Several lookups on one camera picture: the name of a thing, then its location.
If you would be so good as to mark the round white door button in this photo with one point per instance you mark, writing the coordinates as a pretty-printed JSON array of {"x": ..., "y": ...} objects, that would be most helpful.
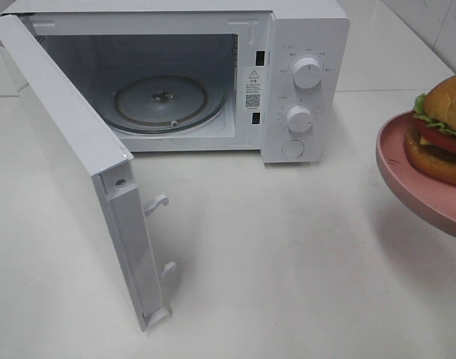
[{"x": 293, "y": 149}]

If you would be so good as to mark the white microwave knob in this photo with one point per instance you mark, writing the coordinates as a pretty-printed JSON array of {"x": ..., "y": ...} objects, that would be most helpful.
[
  {"x": 299, "y": 119},
  {"x": 306, "y": 71}
]

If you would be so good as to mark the white microwave door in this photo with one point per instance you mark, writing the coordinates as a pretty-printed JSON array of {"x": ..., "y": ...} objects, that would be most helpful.
[{"x": 91, "y": 168}]

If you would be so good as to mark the burger with lettuce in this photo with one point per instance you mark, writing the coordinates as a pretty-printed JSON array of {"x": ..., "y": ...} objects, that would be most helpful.
[{"x": 430, "y": 141}]

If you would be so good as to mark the pink round plate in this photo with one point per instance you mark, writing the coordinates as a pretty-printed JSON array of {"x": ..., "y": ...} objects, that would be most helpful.
[{"x": 432, "y": 200}]

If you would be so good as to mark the white warning label sticker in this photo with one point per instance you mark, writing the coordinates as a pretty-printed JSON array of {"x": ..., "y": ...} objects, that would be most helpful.
[{"x": 253, "y": 86}]

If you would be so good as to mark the white microwave oven body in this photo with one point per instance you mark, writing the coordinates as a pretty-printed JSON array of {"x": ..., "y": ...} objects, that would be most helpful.
[{"x": 89, "y": 40}]

